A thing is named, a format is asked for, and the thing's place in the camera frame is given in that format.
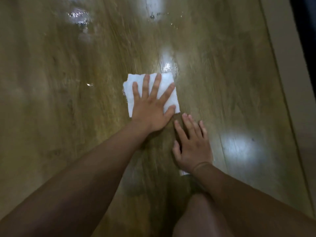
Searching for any person's left hand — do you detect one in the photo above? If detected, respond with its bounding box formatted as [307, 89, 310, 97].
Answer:
[131, 73, 176, 133]

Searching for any person's right hand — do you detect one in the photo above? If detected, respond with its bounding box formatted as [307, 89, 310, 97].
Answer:
[172, 113, 214, 174]

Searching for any white towel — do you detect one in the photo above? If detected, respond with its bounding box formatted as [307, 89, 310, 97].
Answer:
[122, 72, 181, 118]

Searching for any person's left forearm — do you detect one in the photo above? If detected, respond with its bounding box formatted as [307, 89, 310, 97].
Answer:
[0, 120, 151, 237]

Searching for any person's right forearm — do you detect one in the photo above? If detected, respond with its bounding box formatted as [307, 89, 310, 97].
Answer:
[191, 162, 316, 237]

